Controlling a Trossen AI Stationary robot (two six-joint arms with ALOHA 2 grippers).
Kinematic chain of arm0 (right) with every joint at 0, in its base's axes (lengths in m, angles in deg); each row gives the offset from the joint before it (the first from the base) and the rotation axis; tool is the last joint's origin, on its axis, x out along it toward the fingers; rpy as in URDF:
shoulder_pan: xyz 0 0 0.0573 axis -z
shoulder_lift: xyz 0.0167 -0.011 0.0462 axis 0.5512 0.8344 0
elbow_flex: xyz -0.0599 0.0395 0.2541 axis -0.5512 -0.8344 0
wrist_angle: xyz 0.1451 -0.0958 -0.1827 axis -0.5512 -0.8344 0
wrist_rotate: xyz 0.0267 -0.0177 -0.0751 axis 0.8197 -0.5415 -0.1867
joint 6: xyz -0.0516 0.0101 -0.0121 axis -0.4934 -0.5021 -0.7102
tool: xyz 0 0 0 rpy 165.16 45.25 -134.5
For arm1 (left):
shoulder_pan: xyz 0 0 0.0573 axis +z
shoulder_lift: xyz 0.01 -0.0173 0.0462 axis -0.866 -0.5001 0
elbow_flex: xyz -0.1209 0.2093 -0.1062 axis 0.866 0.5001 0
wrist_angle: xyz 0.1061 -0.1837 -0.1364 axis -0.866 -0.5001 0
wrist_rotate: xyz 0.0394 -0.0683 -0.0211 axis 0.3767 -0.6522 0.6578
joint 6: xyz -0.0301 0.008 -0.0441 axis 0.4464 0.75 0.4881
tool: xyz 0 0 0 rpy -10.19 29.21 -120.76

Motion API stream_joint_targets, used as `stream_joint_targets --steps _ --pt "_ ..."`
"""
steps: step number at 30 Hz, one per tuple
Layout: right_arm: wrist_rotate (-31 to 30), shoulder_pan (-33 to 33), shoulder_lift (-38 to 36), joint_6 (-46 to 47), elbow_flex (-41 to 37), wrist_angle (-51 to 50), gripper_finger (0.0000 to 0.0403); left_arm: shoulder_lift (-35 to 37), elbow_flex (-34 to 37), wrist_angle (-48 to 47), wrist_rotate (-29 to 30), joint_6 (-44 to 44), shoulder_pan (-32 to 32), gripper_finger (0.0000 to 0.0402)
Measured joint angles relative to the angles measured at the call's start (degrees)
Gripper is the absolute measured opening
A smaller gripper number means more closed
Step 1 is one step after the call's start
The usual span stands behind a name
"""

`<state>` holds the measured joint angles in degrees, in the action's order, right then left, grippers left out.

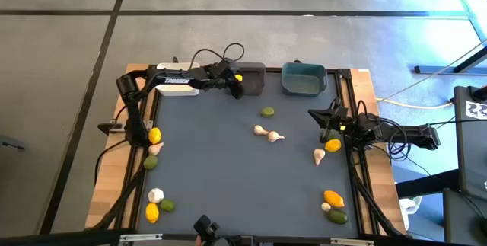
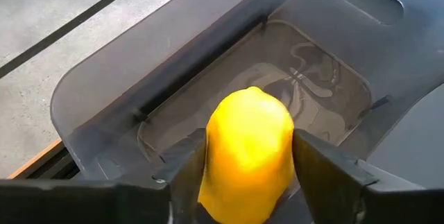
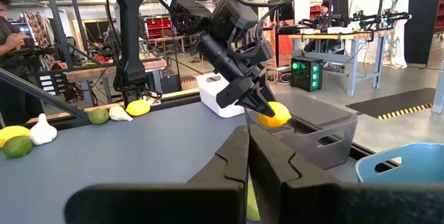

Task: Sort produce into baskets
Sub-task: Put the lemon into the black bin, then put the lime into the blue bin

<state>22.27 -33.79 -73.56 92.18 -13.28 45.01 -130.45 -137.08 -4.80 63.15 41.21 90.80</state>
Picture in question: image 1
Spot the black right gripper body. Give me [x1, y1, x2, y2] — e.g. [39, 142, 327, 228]
[329, 103, 353, 135]

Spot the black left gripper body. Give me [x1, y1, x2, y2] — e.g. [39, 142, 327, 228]
[207, 69, 236, 91]

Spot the grey plastic basket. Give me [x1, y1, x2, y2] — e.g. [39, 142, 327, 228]
[224, 61, 266, 97]

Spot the teal plastic basket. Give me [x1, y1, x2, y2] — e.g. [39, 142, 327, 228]
[281, 62, 328, 97]

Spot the white plastic basket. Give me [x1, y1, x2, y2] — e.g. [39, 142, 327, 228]
[155, 62, 202, 97]

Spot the large orange-yellow lemon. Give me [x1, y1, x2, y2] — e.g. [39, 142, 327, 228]
[323, 190, 345, 209]

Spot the white crumpled object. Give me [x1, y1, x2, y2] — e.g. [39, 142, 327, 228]
[399, 196, 423, 232]

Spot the dark grey case, marker label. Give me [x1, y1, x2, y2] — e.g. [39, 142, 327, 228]
[453, 85, 487, 201]

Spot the black handheld device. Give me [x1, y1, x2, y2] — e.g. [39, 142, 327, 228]
[193, 214, 221, 246]

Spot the black stand foot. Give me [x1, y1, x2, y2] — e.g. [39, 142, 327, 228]
[413, 46, 487, 75]

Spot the dark grey equipment case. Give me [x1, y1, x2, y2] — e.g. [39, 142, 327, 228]
[442, 187, 487, 246]

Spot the grey flat object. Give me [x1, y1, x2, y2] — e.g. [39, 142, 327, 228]
[0, 134, 27, 152]

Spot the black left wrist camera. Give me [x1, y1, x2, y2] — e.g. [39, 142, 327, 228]
[215, 61, 235, 76]

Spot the black metal table frame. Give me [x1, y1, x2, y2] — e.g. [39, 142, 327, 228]
[89, 62, 408, 239]

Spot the silver metal bracket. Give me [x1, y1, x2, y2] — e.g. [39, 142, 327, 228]
[329, 238, 376, 246]
[119, 233, 164, 242]

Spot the black clamp bracket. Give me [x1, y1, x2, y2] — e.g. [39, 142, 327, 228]
[97, 123, 125, 135]

